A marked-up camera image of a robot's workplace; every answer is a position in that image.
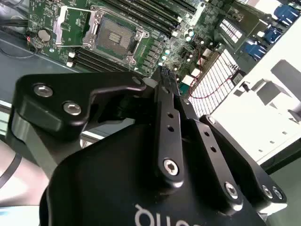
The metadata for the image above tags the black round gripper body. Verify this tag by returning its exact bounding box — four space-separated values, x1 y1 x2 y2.
39 122 269 226

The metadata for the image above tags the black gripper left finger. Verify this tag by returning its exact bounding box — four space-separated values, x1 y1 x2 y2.
8 67 187 189

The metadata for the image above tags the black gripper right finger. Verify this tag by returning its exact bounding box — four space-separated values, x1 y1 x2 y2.
175 78 288 216

